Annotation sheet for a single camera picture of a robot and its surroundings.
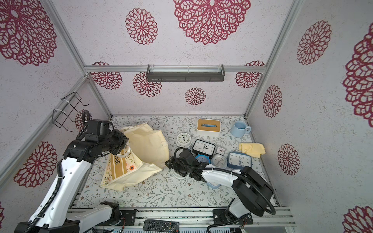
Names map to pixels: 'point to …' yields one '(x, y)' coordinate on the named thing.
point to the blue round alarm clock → (201, 158)
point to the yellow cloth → (254, 150)
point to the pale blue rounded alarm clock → (210, 185)
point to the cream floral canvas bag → (147, 153)
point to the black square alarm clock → (203, 147)
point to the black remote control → (161, 226)
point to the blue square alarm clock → (238, 160)
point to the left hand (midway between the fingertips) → (130, 138)
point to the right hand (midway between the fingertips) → (166, 165)
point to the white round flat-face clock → (184, 140)
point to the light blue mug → (239, 128)
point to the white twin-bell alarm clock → (178, 175)
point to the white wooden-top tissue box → (207, 127)
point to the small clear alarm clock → (220, 151)
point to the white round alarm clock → (219, 161)
